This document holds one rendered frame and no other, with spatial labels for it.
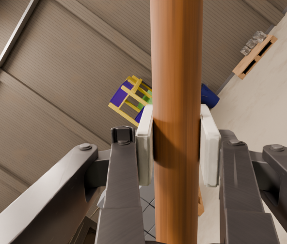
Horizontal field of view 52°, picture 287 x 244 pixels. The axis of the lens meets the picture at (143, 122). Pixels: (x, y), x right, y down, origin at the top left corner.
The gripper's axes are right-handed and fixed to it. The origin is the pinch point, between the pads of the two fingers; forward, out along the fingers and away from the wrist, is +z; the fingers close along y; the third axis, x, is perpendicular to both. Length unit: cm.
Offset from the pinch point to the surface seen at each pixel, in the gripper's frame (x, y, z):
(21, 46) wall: -14, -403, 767
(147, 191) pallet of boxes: -218, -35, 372
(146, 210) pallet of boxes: -251, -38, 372
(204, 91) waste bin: -131, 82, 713
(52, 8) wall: 79, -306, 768
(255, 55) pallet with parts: -44, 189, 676
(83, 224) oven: -114, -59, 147
